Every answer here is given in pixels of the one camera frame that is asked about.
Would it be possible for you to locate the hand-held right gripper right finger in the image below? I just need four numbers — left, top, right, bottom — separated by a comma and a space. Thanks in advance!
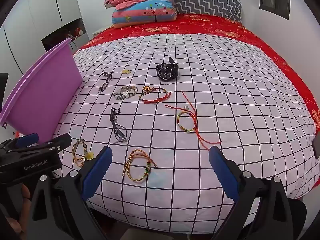
209, 145, 300, 240

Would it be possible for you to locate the grey beaded bracelet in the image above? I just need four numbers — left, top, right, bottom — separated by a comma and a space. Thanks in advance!
113, 85, 139, 100

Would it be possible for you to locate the red cord bracelet gold charm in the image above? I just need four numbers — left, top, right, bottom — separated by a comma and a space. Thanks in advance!
138, 85, 172, 105

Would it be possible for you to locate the black wrist watch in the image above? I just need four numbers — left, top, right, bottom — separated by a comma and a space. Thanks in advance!
156, 57, 179, 81

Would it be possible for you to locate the multicolour bracelet long red string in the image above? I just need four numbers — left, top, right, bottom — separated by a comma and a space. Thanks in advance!
164, 91, 222, 150

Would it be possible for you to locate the white wardrobe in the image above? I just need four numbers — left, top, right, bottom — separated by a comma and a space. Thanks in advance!
0, 0, 90, 80

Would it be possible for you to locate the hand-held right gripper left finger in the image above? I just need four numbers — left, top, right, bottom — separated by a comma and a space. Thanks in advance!
25, 145, 113, 240

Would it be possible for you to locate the gold braided bracelet yellow charm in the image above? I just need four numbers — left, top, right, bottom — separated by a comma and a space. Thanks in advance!
72, 139, 95, 167

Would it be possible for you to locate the striped colourful pillow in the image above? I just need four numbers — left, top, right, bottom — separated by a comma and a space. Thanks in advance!
112, 0, 178, 28

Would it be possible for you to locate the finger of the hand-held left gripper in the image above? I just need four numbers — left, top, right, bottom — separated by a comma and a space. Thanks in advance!
24, 133, 72, 155
14, 133, 40, 147

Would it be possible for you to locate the person's left hand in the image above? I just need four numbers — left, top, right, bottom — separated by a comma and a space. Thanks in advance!
5, 183, 32, 234

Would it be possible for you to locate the purple plastic container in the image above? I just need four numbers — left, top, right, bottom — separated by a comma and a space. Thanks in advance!
0, 37, 83, 143

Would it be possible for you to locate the black cord necklace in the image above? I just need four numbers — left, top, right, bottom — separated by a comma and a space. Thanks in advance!
110, 107, 128, 144

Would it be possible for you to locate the red patterned bedsheet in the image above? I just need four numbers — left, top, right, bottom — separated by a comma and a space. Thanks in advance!
80, 14, 320, 130

